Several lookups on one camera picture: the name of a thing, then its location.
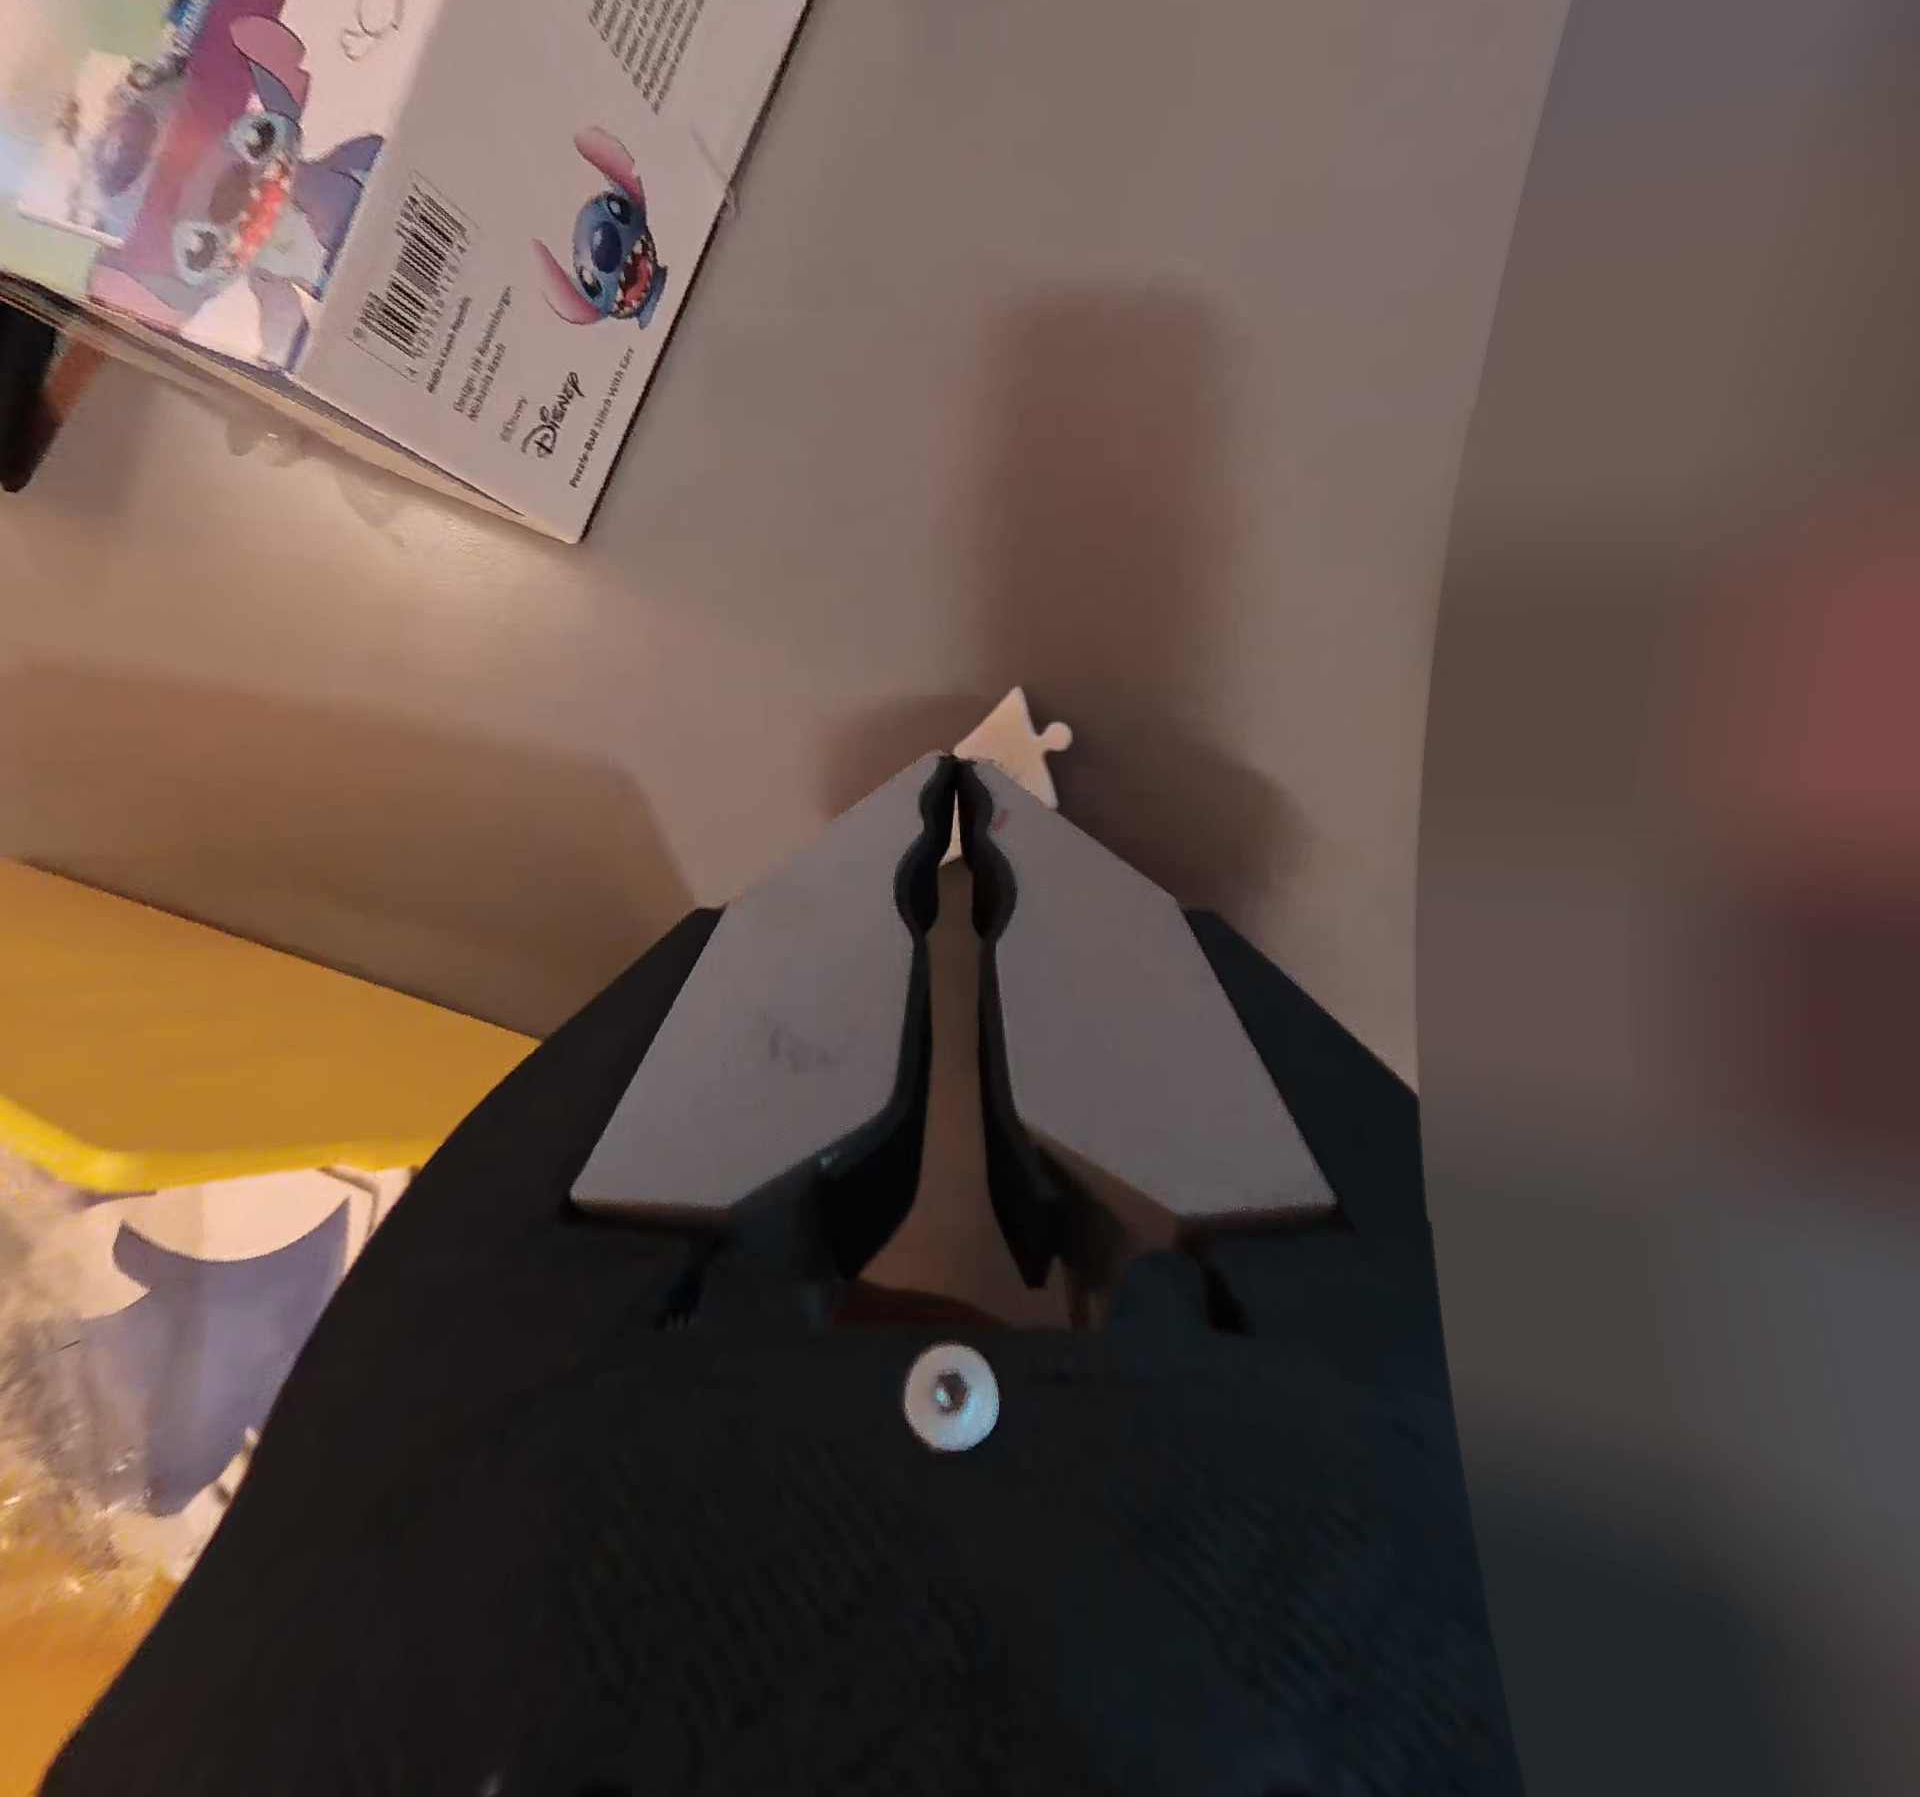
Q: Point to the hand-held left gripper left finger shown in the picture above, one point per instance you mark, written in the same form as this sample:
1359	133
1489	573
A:
780	1047

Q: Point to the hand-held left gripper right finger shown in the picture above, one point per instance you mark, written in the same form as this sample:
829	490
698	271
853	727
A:
1139	1061

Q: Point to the white puzzle piece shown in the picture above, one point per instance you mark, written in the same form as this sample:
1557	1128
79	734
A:
1021	740

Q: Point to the yellow plastic bin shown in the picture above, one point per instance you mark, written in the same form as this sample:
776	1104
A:
225	1016

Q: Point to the printed puzzle box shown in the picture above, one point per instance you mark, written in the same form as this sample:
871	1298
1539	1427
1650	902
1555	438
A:
448	101

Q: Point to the clear plastic bag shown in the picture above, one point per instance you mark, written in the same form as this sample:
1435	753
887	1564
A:
196	1302

